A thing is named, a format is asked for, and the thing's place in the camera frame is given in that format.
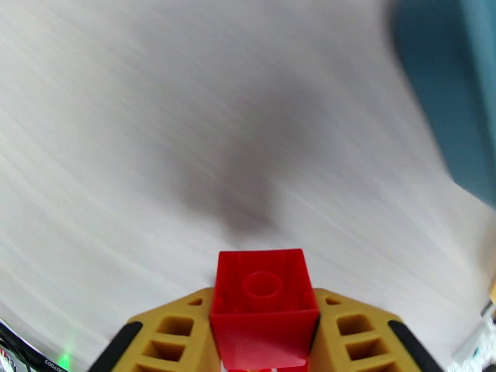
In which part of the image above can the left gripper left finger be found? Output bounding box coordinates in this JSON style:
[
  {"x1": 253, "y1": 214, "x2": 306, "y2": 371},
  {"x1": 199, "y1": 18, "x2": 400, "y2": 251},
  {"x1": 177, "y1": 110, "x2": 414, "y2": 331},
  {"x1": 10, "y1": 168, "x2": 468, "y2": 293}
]
[{"x1": 88, "y1": 287, "x2": 223, "y2": 372}]

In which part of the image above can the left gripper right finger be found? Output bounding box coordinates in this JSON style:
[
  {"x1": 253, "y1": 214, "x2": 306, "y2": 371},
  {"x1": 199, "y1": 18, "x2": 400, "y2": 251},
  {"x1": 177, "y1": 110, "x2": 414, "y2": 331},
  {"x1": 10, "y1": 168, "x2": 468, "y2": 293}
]
[{"x1": 308, "y1": 288, "x2": 445, "y2": 372}]

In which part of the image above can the square red lego brick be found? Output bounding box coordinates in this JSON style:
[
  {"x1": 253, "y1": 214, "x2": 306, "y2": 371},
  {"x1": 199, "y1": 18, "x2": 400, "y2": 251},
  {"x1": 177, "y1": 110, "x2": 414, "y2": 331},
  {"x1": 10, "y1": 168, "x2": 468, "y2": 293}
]
[{"x1": 209, "y1": 249, "x2": 322, "y2": 372}]

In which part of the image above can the teal plastic bin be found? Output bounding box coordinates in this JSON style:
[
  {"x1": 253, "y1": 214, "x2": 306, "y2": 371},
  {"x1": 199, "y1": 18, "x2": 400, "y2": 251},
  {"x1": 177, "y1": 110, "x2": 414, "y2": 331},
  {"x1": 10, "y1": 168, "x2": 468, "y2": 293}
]
[{"x1": 391, "y1": 0, "x2": 496, "y2": 209}]

